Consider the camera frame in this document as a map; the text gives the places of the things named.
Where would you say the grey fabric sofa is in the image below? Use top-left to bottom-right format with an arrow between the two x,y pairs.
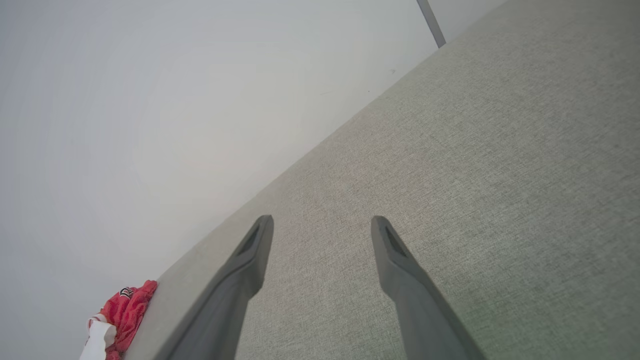
122,0 -> 640,360

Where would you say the red shirt with white sleeves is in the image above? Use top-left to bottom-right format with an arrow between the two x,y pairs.
80,280 -> 159,360

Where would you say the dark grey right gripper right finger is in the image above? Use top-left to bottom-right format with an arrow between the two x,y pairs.
370,215 -> 487,360

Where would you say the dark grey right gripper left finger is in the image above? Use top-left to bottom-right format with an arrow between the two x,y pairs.
155,215 -> 275,360

